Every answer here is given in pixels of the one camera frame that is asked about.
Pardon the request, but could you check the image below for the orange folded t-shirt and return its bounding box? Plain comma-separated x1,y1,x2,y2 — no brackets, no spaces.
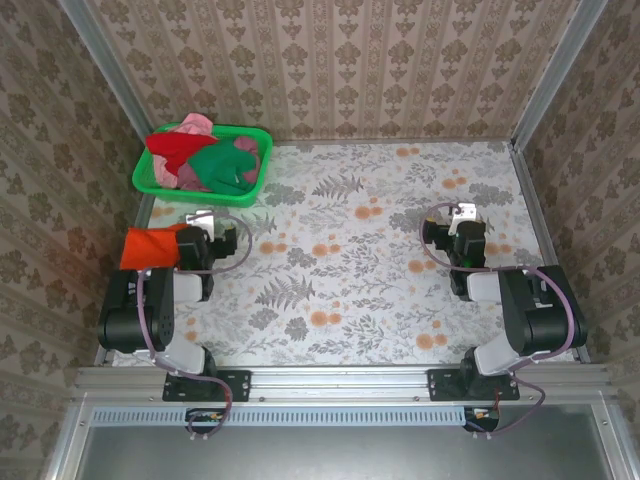
119,223,190,271

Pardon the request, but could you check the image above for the green plastic basket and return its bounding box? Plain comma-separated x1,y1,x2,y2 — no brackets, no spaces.
131,123,274,209

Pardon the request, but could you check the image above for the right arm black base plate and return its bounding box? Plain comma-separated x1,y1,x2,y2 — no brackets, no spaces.
427,368,522,403

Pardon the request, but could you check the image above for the slotted white cable duct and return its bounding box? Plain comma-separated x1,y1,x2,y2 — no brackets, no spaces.
92,405,469,427

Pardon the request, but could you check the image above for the grey metal panel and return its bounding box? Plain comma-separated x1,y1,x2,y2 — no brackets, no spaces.
43,399,637,480

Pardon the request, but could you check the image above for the red t-shirt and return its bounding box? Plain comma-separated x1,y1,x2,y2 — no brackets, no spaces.
145,132,219,174

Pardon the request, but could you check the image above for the aluminium frame post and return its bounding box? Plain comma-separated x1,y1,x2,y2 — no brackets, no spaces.
56,0,154,135
509,0,609,151

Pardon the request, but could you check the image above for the aluminium mounting rail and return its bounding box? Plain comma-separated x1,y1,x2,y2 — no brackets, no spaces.
74,364,614,402

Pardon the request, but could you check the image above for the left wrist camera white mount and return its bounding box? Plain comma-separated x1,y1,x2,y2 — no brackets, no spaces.
185,210,218,238

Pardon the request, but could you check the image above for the light pink t-shirt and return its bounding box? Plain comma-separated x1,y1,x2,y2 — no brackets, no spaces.
152,113,217,190

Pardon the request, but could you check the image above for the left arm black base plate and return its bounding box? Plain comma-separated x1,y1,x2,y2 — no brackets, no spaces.
162,368,252,403

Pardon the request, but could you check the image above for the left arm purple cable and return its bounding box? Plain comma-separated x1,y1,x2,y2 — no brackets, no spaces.
137,214,253,441

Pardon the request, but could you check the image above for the black connector box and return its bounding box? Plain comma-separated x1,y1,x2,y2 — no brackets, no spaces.
463,405,502,433
185,407,227,434

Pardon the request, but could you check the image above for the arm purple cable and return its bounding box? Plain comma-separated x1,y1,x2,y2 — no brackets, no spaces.
420,202,577,441
137,214,253,441

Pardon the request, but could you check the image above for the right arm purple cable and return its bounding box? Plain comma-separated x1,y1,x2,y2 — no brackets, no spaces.
420,202,577,441

